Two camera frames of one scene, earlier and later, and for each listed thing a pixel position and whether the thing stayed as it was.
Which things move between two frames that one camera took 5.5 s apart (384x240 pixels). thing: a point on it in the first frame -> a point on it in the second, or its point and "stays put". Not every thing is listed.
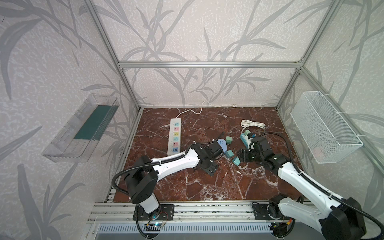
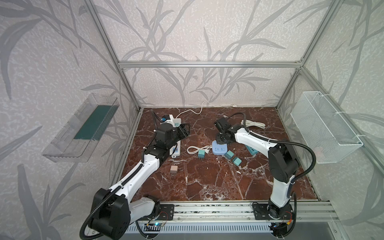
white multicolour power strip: x=174 y=135 stays put
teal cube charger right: x=236 y=160 stays put
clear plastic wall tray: x=76 y=141 stays put
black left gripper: x=211 y=167 -> x=182 y=131
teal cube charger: x=229 y=153 stays put
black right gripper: x=247 y=154 -> x=222 y=137
